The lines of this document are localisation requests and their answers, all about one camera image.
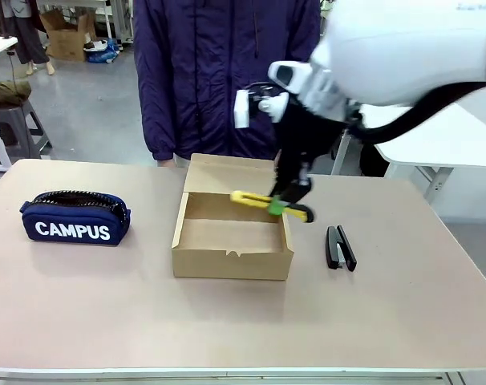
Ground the white desk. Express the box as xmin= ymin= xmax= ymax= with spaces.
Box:
xmin=330 ymin=102 xmax=486 ymax=204

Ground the person in purple jacket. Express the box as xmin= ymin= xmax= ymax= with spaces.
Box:
xmin=132 ymin=0 xmax=324 ymax=168

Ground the black stapler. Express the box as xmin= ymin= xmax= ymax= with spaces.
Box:
xmin=326 ymin=225 xmax=358 ymax=273

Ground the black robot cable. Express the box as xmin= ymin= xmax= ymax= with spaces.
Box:
xmin=353 ymin=82 xmax=486 ymax=146

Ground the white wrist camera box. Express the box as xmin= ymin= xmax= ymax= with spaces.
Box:
xmin=234 ymin=89 xmax=253 ymax=129

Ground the brown cardboard box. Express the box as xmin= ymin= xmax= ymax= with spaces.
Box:
xmin=171 ymin=152 xmax=295 ymax=282

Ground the person's right forearm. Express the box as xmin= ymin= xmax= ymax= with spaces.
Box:
xmin=135 ymin=59 xmax=179 ymax=162

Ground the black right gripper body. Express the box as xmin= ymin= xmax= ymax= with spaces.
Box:
xmin=275 ymin=102 xmax=348 ymax=164

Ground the blue plastic bag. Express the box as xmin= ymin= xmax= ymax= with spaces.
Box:
xmin=84 ymin=38 xmax=123 ymax=65

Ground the open brown carton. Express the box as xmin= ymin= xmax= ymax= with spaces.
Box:
xmin=39 ymin=8 xmax=99 ymax=63

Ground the navy Campus pencil case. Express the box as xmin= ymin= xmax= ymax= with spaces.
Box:
xmin=18 ymin=190 xmax=132 ymax=248

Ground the yellow black utility knife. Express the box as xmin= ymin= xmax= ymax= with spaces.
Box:
xmin=230 ymin=190 xmax=317 ymax=224

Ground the grey plastic stool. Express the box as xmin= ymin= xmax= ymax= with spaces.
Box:
xmin=0 ymin=99 xmax=54 ymax=160

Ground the olive green bag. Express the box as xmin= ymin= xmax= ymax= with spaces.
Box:
xmin=0 ymin=79 xmax=34 ymax=108

